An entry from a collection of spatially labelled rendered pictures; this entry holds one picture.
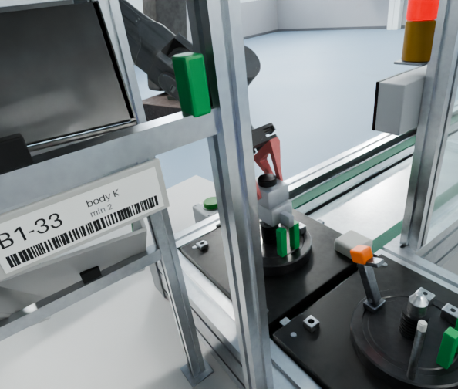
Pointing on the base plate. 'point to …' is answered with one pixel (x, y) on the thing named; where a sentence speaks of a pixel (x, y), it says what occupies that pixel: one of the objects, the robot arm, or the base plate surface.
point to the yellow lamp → (418, 40)
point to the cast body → (274, 201)
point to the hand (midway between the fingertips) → (267, 189)
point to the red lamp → (422, 10)
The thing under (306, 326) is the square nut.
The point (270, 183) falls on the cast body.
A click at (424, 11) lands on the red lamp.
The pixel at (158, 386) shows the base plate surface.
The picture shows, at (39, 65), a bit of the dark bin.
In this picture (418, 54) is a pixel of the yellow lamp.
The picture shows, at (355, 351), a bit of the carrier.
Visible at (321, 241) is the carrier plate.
